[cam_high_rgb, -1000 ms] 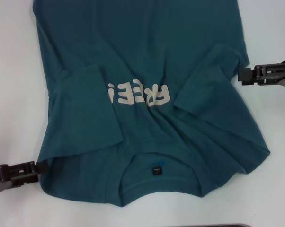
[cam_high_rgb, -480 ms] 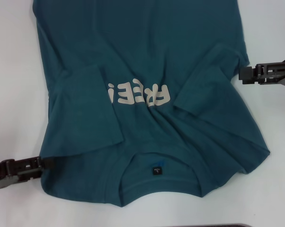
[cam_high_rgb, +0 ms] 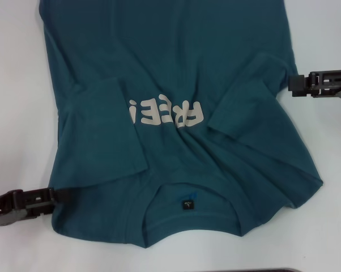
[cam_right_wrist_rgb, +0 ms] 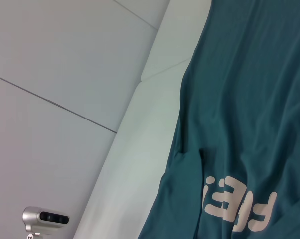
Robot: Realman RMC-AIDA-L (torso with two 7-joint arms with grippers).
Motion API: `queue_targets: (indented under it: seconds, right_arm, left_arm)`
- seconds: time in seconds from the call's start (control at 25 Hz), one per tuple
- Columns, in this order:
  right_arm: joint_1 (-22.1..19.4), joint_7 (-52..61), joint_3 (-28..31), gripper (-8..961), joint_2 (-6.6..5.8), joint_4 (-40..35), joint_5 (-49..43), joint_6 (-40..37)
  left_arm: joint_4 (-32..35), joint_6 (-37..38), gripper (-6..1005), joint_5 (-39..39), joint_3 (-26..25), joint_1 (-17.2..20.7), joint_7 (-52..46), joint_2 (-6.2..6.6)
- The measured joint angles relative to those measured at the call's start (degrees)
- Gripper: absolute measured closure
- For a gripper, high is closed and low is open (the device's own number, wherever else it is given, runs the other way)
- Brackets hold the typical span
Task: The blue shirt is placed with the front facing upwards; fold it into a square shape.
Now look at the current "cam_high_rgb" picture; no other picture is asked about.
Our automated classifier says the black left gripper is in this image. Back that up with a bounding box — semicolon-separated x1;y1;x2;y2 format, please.
0;187;71;227

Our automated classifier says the teal t-shirt with beige print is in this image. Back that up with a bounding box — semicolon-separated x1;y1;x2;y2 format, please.
39;0;324;249

